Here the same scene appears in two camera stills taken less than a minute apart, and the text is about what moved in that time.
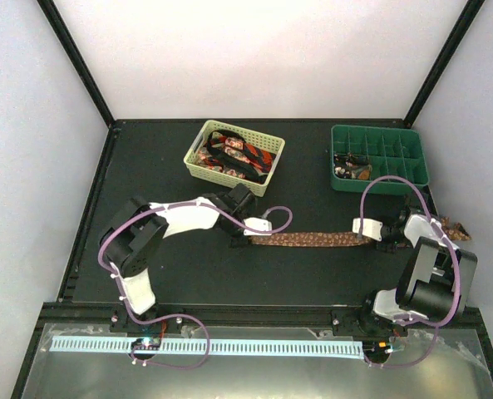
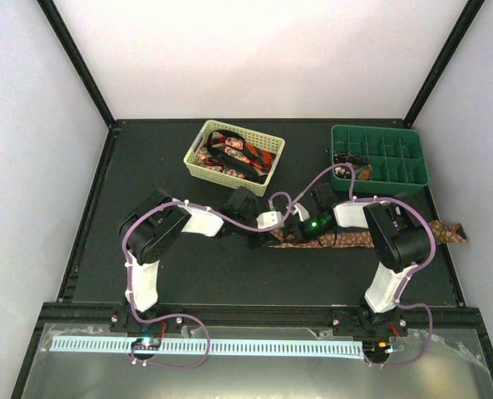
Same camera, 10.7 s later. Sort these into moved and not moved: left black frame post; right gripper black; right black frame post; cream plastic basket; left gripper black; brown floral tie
Moved: left gripper black; right gripper black
Not moved: left black frame post; cream plastic basket; brown floral tie; right black frame post
